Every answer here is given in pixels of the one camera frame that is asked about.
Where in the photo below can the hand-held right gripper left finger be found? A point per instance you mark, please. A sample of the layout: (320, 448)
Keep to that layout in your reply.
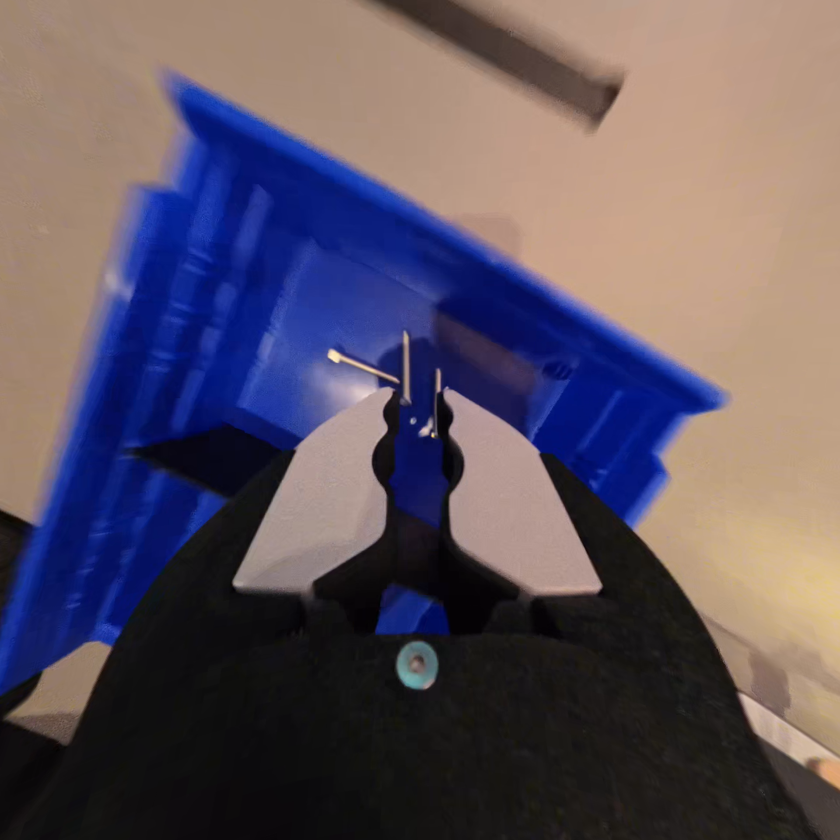
(321, 505)

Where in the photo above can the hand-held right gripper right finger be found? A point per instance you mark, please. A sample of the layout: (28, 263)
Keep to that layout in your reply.
(518, 512)

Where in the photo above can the blue storage bin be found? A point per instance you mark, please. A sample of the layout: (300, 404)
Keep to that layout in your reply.
(328, 308)

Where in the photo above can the dark grey table strip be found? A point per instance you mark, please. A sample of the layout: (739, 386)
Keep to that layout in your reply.
(525, 59)

